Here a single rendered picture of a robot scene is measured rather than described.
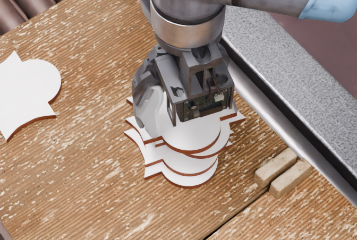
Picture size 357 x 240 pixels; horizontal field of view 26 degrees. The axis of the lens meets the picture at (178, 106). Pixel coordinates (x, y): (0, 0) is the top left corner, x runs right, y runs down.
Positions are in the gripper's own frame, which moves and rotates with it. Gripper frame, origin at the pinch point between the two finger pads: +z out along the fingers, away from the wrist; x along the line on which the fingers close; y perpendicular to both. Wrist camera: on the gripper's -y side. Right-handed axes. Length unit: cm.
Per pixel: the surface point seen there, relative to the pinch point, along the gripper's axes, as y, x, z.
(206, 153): 6.2, 1.2, 2.5
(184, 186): 8.5, -2.7, 4.6
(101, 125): -3.8, -9.8, 5.4
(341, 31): -64, 73, 99
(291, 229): 18.0, 7.8, 5.5
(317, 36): -65, 66, 99
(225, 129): 3.8, 4.6, 2.5
